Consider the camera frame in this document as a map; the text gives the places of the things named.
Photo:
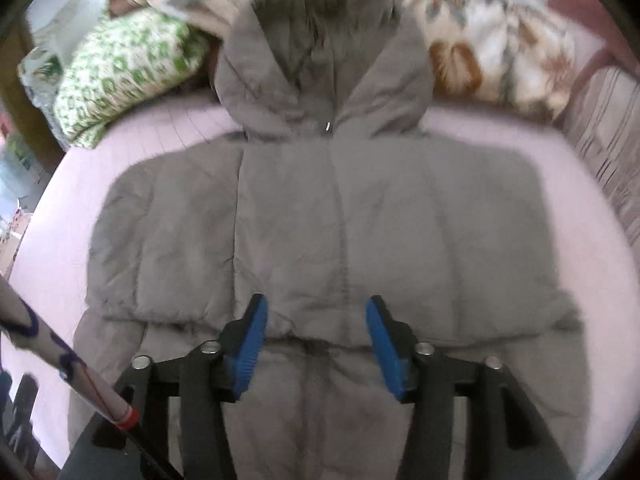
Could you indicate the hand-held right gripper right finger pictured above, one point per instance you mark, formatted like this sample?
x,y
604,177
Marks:
x,y
382,350

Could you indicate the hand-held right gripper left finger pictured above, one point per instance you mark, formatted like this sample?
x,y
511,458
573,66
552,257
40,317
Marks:
x,y
247,345

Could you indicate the grey hooded puffer jacket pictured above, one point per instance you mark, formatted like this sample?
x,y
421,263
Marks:
x,y
310,210

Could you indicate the pink bed sheet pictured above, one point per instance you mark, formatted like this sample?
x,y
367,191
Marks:
x,y
65,200

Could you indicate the green patterned pillow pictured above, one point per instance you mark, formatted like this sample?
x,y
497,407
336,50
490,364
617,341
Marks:
x,y
125,70

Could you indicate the floral beige blanket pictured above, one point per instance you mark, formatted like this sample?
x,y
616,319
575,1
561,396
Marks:
x,y
480,45

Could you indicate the leaf print white pillow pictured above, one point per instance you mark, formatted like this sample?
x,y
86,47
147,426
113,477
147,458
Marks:
x,y
42,70

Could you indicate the maroon pillow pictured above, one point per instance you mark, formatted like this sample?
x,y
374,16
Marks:
x,y
575,7

